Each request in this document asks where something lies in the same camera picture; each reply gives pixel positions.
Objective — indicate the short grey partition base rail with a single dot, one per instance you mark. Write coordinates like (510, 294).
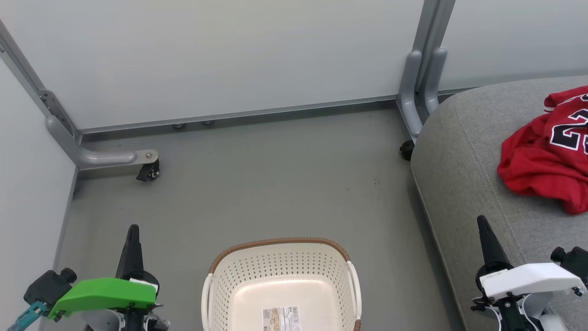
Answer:
(455, 91)

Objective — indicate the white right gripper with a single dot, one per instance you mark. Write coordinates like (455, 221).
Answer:
(528, 278)

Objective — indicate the grey double partition post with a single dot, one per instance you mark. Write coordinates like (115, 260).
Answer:
(420, 69)

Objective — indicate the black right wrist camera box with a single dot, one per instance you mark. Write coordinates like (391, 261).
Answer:
(574, 264)

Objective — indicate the black caster wheel with bracket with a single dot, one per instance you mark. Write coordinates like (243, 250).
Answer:
(149, 171)

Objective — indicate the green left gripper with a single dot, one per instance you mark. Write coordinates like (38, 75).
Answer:
(105, 294)

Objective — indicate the long grey partition base rail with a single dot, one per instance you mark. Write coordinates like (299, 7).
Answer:
(239, 115)

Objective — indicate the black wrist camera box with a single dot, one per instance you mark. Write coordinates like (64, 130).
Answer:
(48, 287)
(574, 264)

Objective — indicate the printed basket label sticker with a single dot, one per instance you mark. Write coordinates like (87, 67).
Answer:
(281, 318)

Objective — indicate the grey fabric sofa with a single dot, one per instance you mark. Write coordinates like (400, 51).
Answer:
(459, 161)

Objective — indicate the grey partition leg with foot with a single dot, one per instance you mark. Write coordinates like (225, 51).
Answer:
(92, 157)

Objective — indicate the small black round caster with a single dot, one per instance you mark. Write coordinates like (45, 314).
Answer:
(407, 150)

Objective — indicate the red basketball jersey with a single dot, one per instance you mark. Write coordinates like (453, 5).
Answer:
(542, 156)

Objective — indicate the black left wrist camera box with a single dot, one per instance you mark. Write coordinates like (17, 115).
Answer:
(48, 287)

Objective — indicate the cream perforated laundry basket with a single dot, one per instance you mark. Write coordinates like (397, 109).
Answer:
(280, 276)

